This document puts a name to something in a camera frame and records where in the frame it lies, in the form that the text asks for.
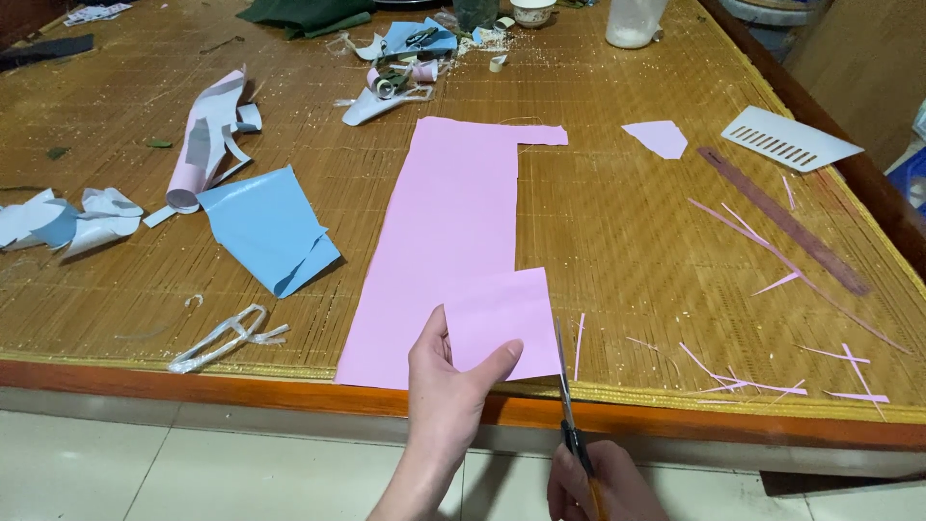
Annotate person's right hand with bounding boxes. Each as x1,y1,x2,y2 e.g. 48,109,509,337
547,439,671,521

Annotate person's left hand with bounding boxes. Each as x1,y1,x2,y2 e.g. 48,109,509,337
407,304,524,464

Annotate black orange handled scissors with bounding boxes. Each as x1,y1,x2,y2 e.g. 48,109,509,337
554,317,611,521

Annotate small pink paper square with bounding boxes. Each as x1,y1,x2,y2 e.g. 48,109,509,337
442,267,563,383

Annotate woven bamboo mat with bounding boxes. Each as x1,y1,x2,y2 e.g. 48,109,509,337
0,0,926,425

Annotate large pink paper sheet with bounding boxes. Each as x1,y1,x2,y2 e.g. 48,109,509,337
333,116,570,392

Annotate scattered thin pink paper strips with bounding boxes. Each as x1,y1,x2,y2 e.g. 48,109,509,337
572,176,912,422

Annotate brown wooden ruler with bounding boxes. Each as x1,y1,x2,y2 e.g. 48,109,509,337
696,146,871,298

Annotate pink paper scrap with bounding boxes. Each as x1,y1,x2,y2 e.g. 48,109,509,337
621,119,689,161

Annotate twisted clear plastic wrap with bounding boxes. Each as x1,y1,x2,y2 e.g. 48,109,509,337
167,303,291,375

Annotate light blue paper sheet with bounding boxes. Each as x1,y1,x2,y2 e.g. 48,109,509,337
196,164,341,300

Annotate white slotted plastic card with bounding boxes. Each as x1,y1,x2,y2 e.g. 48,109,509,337
721,105,866,174

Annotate sawdust heap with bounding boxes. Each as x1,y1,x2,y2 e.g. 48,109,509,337
456,27,513,57

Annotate blue plastic object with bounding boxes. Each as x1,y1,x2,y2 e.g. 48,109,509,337
885,145,926,227

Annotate heap of mixed paper scraps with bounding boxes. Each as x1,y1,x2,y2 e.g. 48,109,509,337
327,16,460,128

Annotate clear plastic jar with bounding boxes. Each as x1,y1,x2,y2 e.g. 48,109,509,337
605,0,671,51

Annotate white patterned cup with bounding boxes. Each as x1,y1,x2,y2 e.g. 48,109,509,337
510,0,557,29

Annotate dark glass container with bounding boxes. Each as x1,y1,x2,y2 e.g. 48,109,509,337
451,0,501,33

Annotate pink white rolled paper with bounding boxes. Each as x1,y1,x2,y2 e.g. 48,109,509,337
142,64,263,230

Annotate grey plastic bucket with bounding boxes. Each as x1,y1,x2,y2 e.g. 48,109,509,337
719,0,834,60

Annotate dark green cloth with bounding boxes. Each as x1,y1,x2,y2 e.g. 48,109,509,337
236,0,378,40

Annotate crumpled white blue paper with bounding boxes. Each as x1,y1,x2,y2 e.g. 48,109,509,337
0,186,144,261

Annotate printed paper leaflet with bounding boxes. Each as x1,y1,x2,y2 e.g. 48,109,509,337
63,2,134,27

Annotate black flat cloth piece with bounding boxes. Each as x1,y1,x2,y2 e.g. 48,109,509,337
0,33,95,74

